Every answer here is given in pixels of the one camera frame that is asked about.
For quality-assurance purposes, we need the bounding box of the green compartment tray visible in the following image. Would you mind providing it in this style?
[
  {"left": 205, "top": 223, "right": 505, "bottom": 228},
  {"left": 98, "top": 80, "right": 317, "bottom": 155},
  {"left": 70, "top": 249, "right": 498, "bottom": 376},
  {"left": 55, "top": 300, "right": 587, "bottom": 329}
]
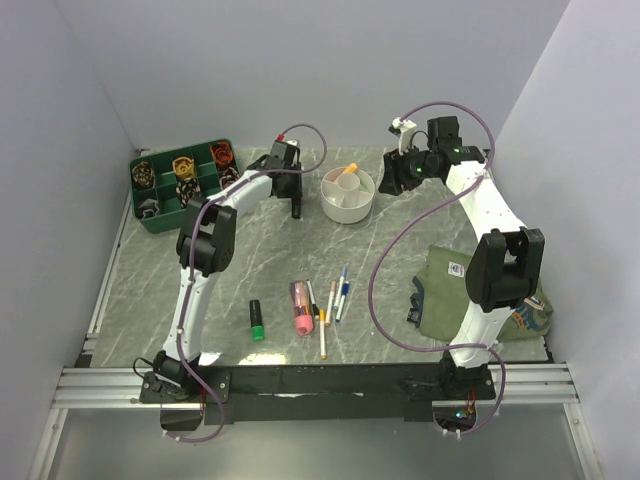
[{"left": 129, "top": 139, "right": 241, "bottom": 234}]

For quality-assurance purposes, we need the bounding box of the grey rolled tie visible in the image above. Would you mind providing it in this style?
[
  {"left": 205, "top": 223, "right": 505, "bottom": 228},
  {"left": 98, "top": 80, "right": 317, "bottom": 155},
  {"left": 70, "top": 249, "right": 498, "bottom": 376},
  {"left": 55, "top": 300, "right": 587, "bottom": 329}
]
[{"left": 135, "top": 198, "right": 160, "bottom": 220}]

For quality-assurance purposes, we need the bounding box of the blue white marker pen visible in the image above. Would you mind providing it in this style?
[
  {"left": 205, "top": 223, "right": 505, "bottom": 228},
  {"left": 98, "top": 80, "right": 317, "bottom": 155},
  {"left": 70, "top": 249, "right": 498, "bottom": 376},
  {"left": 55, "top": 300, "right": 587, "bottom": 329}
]
[{"left": 333, "top": 265, "right": 348, "bottom": 311}]

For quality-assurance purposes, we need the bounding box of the yellow white marker pen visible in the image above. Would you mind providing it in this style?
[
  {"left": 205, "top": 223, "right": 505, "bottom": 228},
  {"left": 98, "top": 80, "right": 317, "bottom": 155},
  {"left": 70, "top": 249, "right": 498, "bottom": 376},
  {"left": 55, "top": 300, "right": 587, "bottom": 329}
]
[{"left": 318, "top": 308, "right": 328, "bottom": 360}]

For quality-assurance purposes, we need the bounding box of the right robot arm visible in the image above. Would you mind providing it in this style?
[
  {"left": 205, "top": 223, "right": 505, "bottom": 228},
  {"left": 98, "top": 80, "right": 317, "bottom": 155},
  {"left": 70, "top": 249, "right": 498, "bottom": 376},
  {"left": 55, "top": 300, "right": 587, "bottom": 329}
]
[{"left": 378, "top": 116, "right": 545, "bottom": 398}]

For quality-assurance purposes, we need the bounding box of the dark floral rolled tie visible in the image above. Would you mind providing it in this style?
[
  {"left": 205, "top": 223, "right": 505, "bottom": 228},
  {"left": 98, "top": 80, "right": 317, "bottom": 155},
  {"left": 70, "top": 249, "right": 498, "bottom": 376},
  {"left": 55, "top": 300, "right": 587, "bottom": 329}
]
[{"left": 176, "top": 178, "right": 201, "bottom": 208}]

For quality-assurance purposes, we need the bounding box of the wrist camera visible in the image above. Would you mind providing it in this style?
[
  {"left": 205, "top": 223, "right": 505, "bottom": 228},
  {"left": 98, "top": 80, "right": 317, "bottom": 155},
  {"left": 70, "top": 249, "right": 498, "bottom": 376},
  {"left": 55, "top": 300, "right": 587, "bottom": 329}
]
[
  {"left": 276, "top": 133, "right": 300, "bottom": 149},
  {"left": 389, "top": 117, "right": 417, "bottom": 155}
]

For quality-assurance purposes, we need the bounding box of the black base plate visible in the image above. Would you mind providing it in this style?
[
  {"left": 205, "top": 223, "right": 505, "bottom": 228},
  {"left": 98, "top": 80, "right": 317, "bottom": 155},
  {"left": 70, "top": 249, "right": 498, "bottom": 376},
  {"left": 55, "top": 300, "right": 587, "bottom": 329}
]
[{"left": 139, "top": 362, "right": 497, "bottom": 425}]

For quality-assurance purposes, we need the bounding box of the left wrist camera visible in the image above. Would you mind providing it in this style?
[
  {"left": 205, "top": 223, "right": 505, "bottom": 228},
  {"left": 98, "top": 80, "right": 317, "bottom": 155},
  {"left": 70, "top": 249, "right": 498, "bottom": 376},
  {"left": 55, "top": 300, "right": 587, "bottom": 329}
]
[{"left": 276, "top": 133, "right": 300, "bottom": 149}]

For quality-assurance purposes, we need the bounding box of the green t-shirt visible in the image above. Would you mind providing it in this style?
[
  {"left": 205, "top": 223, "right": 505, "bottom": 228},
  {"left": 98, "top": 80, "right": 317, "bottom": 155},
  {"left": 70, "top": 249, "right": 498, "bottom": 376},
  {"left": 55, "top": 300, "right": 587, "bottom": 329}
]
[{"left": 407, "top": 245, "right": 554, "bottom": 343}]

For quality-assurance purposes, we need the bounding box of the black white pen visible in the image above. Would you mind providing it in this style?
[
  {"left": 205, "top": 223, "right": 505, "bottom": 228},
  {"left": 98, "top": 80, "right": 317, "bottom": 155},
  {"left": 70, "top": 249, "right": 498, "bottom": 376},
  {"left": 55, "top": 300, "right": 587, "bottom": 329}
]
[{"left": 306, "top": 279, "right": 320, "bottom": 321}]

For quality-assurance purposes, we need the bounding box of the black green highlighter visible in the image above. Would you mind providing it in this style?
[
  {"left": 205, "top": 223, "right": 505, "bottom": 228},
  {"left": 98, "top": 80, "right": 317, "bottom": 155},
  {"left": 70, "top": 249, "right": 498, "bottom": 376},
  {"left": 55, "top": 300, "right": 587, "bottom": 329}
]
[{"left": 249, "top": 299, "right": 265, "bottom": 342}]

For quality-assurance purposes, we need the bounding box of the pink yellow highlighter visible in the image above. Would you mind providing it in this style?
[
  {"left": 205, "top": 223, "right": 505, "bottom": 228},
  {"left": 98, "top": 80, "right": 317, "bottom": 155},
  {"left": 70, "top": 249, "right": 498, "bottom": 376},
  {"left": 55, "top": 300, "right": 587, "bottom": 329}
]
[{"left": 343, "top": 163, "right": 358, "bottom": 174}]

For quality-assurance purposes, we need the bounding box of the lilac white marker pen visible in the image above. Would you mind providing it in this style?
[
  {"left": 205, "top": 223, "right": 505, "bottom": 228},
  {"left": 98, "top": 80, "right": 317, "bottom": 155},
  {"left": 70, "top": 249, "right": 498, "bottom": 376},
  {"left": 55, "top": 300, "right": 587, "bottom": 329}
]
[{"left": 335, "top": 281, "right": 350, "bottom": 323}]

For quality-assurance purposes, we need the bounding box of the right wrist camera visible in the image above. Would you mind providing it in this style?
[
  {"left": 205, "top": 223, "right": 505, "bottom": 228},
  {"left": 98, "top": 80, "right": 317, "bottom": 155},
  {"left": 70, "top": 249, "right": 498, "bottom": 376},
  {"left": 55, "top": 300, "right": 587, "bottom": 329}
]
[{"left": 389, "top": 117, "right": 417, "bottom": 155}]

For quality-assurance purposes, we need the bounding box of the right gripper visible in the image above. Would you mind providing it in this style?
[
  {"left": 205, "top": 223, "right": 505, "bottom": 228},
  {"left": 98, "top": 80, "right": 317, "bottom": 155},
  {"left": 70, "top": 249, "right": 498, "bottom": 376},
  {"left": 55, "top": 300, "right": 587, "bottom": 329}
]
[{"left": 378, "top": 142, "right": 438, "bottom": 197}]

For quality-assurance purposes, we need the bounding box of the white round divided container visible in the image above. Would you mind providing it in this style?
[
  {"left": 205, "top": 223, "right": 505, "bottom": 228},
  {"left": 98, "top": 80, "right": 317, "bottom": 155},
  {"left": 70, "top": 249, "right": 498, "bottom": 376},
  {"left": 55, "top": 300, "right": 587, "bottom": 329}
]
[{"left": 321, "top": 167, "right": 376, "bottom": 225}]

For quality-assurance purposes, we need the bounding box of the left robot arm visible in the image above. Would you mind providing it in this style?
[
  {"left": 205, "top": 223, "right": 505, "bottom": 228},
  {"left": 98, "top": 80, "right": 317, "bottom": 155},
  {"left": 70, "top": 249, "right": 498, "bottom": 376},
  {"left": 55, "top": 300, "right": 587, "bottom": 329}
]
[{"left": 152, "top": 138, "right": 303, "bottom": 402}]

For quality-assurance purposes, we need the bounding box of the orange rolled tie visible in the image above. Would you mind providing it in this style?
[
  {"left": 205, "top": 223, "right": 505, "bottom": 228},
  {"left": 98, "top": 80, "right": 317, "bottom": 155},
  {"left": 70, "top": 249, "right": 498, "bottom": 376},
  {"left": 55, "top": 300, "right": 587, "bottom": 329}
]
[{"left": 210, "top": 141, "right": 235, "bottom": 169}]

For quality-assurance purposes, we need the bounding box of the clear pink crayon tube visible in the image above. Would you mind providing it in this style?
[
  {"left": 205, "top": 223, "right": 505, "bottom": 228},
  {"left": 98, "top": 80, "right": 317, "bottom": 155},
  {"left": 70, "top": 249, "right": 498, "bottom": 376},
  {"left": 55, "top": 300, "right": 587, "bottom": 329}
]
[{"left": 290, "top": 281, "right": 315, "bottom": 336}]

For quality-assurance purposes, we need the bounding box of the brown rolled tie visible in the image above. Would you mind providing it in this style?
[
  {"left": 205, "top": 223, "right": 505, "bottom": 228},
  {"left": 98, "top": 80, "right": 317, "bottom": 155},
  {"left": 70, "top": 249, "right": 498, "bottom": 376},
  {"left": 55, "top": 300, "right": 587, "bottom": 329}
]
[{"left": 131, "top": 161, "right": 155, "bottom": 190}]

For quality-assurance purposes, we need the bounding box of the pink patterned rolled tie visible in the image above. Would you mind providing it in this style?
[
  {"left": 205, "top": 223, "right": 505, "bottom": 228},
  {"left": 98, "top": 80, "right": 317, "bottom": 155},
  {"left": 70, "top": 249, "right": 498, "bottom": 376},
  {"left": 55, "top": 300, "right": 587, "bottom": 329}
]
[{"left": 219, "top": 167, "right": 241, "bottom": 190}]

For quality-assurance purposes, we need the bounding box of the orange white marker pen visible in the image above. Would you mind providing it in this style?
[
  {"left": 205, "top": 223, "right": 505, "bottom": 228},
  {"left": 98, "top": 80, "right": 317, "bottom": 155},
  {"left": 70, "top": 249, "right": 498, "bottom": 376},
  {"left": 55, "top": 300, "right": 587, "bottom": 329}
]
[{"left": 324, "top": 280, "right": 337, "bottom": 327}]

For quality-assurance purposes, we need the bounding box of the aluminium rail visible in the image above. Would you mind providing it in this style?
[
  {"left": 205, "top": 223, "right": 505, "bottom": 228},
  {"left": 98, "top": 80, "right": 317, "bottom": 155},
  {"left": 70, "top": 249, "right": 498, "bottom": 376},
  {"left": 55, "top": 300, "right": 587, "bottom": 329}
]
[{"left": 51, "top": 363, "right": 580, "bottom": 410}]

